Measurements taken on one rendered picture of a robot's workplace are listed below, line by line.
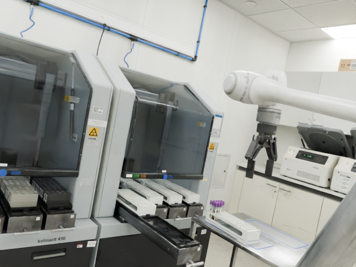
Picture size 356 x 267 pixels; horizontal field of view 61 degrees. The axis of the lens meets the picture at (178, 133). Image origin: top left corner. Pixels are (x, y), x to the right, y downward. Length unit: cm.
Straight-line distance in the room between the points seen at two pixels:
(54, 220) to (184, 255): 61
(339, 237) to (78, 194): 120
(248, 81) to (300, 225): 277
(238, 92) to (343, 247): 55
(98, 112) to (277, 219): 274
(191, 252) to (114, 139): 69
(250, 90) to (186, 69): 230
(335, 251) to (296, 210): 283
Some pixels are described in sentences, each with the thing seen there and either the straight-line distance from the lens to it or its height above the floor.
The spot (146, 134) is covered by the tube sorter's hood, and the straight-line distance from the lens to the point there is 172.
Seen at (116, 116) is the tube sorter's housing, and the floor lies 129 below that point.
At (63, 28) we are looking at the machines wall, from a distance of 271.
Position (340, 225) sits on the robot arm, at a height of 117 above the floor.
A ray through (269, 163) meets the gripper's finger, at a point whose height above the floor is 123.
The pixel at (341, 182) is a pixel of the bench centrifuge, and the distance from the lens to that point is 347.
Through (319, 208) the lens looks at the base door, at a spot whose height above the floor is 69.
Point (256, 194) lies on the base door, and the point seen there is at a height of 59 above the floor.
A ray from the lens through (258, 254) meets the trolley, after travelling 148.
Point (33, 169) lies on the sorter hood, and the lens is 151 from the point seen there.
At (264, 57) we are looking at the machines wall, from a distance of 430.
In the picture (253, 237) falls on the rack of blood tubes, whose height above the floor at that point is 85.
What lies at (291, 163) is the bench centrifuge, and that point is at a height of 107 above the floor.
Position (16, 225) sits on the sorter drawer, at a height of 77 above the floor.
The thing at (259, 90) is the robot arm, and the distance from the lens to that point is 105.
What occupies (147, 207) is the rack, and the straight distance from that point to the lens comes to 162.
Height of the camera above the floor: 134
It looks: 3 degrees down
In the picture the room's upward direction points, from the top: 11 degrees clockwise
